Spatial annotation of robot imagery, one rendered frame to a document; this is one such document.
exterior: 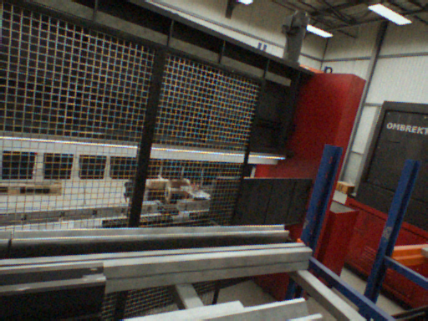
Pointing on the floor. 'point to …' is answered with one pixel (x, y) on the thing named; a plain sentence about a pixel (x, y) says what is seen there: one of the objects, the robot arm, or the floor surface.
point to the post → (143, 159)
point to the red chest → (336, 238)
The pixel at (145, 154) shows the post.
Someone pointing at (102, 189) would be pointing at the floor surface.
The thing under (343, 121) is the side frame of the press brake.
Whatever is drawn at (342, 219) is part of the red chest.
